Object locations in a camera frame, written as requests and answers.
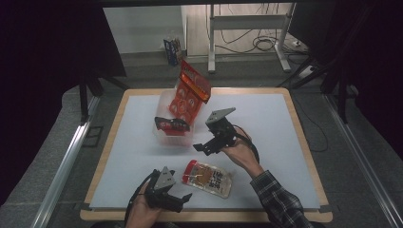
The beige snack packet red top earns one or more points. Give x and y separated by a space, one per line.
207 179

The person's left hand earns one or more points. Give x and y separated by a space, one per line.
142 210

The white table mat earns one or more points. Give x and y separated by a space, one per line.
269 126

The clear plastic container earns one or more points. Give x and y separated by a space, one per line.
174 141

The person's right hand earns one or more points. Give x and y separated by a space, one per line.
242 152

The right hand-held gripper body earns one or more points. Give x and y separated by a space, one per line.
221 126

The blue carton box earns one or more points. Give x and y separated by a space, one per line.
172 50

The black stand legs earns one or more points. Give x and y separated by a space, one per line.
342 95
84 98

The aluminium rail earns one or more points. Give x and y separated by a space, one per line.
63 167
361 145

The small red snack packet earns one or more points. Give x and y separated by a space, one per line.
172 126

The large red snack bag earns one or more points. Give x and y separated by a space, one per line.
188 95

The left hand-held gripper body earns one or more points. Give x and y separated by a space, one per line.
164 182

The white metal stand frame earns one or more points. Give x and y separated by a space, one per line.
247 22

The white power strip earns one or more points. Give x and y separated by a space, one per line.
306 71

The dark curtain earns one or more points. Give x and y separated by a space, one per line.
41 79
374 63

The black floor frame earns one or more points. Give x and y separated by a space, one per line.
92 136

